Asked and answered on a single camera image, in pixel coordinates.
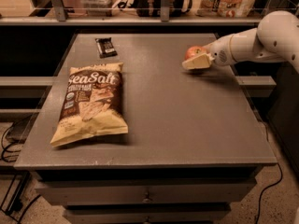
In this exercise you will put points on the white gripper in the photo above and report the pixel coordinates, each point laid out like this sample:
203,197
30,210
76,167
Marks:
220,52

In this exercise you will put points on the red apple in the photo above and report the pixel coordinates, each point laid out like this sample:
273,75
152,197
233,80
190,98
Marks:
194,51

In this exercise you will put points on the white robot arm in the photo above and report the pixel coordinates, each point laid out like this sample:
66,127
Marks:
276,39

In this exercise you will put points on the colourful snack bag on shelf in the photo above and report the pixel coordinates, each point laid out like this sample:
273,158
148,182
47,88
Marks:
225,8

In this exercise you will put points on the black backpack on shelf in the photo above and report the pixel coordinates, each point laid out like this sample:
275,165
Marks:
152,8

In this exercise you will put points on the black snack bar wrapper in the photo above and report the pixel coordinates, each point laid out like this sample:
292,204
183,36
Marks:
105,47

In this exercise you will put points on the sea salt chips bag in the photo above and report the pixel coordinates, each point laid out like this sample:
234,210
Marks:
92,104

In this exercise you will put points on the upper grey drawer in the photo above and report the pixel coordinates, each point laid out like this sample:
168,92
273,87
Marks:
75,193

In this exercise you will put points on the grey drawer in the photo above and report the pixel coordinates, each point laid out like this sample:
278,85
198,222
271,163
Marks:
75,193
148,214

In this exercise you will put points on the lower grey drawer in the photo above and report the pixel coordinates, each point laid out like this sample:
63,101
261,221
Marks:
148,214

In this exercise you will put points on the grey metal shelf rail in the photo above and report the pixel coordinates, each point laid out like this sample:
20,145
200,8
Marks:
21,12

